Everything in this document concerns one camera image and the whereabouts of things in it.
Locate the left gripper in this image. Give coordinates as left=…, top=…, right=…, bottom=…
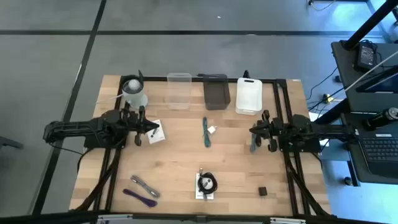
left=119, top=104, right=160, bottom=147

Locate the black laptop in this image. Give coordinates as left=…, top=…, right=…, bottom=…
left=357, top=132, right=398, bottom=180

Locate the black desk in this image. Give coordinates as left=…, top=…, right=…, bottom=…
left=331, top=39, right=398, bottom=187

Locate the clear plastic bin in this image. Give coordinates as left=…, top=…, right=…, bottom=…
left=167, top=72, right=192, bottom=110

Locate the purple braided cable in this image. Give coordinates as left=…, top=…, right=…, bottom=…
left=122, top=188, right=158, bottom=208

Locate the white plastic bin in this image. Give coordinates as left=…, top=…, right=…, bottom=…
left=235, top=77, right=263, bottom=116

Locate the black drink can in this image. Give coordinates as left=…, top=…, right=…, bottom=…
left=365, top=107, right=398, bottom=130

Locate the silver aluminium bracket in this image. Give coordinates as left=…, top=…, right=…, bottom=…
left=270, top=217, right=307, bottom=224
left=96, top=213, right=134, bottom=224

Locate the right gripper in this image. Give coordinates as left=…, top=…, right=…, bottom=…
left=249, top=109, right=284, bottom=152

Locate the black diagonal pole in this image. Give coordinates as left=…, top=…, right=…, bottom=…
left=341, top=0, right=398, bottom=50

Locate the black power adapter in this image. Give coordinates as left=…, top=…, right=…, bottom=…
left=356, top=42, right=376, bottom=71

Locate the black aluminium table frame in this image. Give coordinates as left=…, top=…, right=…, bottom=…
left=74, top=74, right=332, bottom=220

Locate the small white product box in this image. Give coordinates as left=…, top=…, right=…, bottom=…
left=146, top=119, right=166, bottom=145

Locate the grey braided cable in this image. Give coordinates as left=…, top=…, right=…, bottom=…
left=130, top=175, right=161, bottom=198

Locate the dark chair base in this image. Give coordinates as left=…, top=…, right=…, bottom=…
left=0, top=136, right=24, bottom=150

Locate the black floor cable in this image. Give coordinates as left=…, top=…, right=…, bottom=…
left=306, top=66, right=339, bottom=101

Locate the teal braided cable bundle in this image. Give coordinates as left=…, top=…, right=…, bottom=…
left=202, top=116, right=212, bottom=148

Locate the white lamp with flat base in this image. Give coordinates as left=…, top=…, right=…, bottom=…
left=121, top=74, right=149, bottom=110

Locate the grey translucent plastic bin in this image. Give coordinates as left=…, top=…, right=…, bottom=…
left=203, top=73, right=231, bottom=111

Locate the thin white rod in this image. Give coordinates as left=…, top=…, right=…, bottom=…
left=343, top=50, right=398, bottom=93

